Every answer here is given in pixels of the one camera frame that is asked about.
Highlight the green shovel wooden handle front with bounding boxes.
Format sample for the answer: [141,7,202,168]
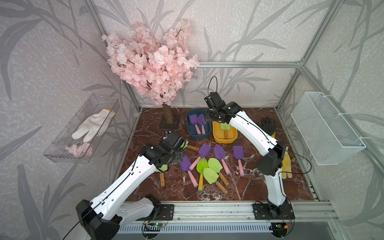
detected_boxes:
[203,168,229,195]

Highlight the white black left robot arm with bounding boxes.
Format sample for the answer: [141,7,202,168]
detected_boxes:
[76,131,186,240]

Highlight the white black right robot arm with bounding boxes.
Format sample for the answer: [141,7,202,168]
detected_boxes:
[204,92,292,220]

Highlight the yellow storage box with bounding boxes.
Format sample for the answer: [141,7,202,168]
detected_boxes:
[213,122,238,144]

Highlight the dark teal storage box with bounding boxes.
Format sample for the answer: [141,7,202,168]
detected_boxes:
[186,109,212,140]

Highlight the pink blossoms in box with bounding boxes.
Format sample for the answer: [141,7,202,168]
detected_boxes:
[65,142,93,158]

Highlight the black rubber glove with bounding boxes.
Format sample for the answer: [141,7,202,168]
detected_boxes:
[261,117,277,138]

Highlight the pink artificial blossom tree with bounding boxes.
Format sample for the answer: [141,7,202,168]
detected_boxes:
[102,19,200,125]

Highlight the left circuit board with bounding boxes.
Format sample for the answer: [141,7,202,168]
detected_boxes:
[144,223,168,232]

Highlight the circuit board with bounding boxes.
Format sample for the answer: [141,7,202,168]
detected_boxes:
[144,223,168,232]
[270,223,291,231]

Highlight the white cotton glove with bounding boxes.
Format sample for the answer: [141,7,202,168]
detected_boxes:
[72,109,116,143]

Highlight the yellow dotted work glove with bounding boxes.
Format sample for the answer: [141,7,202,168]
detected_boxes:
[281,147,293,179]

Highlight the right circuit board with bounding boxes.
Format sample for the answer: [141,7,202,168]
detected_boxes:
[270,223,291,231]

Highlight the purple square shovel pink handle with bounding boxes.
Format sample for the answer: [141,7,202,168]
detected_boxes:
[189,144,212,171]

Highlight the green shovel yellow handle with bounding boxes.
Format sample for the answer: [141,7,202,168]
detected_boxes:
[197,157,208,193]

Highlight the purple pointed shovel pink handle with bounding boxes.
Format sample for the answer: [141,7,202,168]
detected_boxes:
[214,144,231,175]

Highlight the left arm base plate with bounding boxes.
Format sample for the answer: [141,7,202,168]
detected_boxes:
[143,204,175,221]

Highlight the clear acrylic wall box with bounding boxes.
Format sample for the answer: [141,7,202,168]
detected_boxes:
[43,94,121,164]

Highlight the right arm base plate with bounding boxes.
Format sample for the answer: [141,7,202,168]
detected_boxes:
[252,202,296,221]

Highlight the white wire mesh basket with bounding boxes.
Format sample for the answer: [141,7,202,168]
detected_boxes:
[291,92,366,166]

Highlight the aluminium front rail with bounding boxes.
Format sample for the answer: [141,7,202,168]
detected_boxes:
[86,201,340,225]

